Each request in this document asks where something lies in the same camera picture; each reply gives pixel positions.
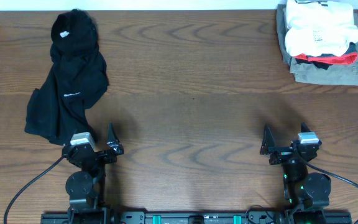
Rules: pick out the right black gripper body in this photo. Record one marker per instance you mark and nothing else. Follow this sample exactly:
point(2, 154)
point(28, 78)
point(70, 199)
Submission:
point(281, 155)

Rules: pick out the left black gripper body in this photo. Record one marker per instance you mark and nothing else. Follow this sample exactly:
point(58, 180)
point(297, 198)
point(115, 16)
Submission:
point(104, 158)

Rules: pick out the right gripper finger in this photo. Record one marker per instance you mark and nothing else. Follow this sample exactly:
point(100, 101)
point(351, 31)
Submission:
point(305, 128)
point(268, 142)

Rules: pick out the black t-shirt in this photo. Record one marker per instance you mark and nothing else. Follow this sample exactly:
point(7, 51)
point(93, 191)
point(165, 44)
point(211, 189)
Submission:
point(76, 81)

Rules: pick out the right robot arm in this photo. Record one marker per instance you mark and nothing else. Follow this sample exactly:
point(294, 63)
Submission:
point(307, 193)

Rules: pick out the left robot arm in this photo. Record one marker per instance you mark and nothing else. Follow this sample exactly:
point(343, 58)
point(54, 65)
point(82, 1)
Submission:
point(86, 187)

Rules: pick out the red and black folded garment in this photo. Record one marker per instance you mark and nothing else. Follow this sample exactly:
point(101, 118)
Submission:
point(324, 61)

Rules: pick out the grey folded garment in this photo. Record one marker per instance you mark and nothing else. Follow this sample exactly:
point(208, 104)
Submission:
point(308, 72)

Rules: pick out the white folded garment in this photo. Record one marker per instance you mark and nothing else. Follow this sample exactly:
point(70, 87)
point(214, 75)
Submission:
point(319, 27)

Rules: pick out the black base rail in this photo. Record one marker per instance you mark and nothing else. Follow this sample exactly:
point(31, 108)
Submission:
point(251, 216)

